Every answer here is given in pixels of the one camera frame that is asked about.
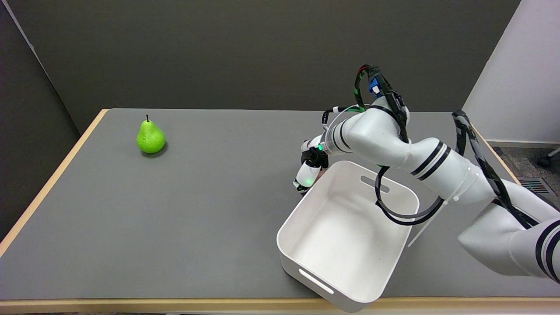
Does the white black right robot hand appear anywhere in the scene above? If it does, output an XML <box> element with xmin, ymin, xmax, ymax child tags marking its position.
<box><xmin>294</xmin><ymin>136</ymin><xmax>329</xmax><ymax>194</ymax></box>

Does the white plastic bin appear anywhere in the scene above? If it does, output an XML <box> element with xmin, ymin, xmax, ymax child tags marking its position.
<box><xmin>276</xmin><ymin>161</ymin><xmax>420</xmax><ymax>313</ymax></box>

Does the green pear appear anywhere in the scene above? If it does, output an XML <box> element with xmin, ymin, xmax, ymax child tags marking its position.
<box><xmin>136</xmin><ymin>115</ymin><xmax>166</xmax><ymax>154</ymax></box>

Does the black office chair base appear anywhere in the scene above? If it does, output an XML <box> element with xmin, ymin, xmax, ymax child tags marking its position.
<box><xmin>537</xmin><ymin>148</ymin><xmax>560</xmax><ymax>168</ymax></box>

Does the black braided cable bundle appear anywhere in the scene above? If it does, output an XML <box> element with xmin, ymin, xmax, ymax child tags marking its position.
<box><xmin>322</xmin><ymin>65</ymin><xmax>540</xmax><ymax>230</ymax></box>

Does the black cable loop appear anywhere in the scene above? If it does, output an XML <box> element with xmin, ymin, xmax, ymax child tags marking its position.
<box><xmin>375</xmin><ymin>165</ymin><xmax>446</xmax><ymax>226</ymax></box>

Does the white cable tie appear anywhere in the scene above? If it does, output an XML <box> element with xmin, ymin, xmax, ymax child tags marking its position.
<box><xmin>407</xmin><ymin>168</ymin><xmax>473</xmax><ymax>248</ymax></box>

